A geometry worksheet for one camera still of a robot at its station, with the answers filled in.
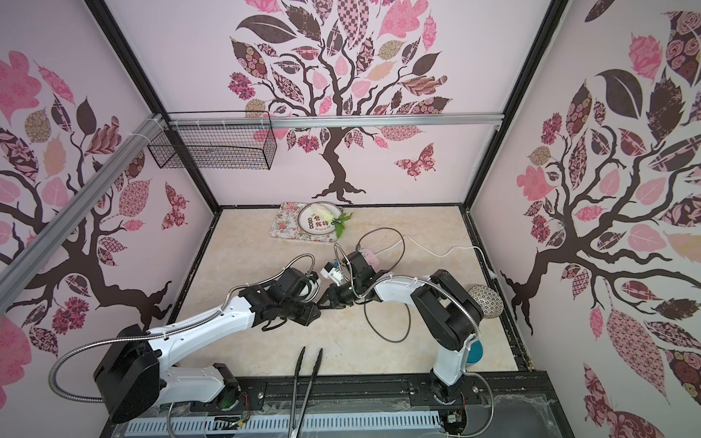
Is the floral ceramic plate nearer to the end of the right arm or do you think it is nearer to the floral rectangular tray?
the floral rectangular tray

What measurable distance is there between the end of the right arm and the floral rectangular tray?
0.34 m

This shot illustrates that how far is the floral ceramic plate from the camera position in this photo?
113 cm

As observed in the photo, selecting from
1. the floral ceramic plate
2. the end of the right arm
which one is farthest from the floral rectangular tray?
the end of the right arm

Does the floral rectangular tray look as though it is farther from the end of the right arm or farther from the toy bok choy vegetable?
the end of the right arm

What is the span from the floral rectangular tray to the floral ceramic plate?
12 mm

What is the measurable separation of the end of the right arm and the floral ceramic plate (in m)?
0.38

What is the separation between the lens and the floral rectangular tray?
1.12 m

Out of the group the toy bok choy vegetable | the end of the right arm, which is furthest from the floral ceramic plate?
the end of the right arm

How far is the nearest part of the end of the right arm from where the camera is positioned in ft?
2.29

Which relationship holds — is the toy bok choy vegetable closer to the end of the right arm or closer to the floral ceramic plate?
the floral ceramic plate
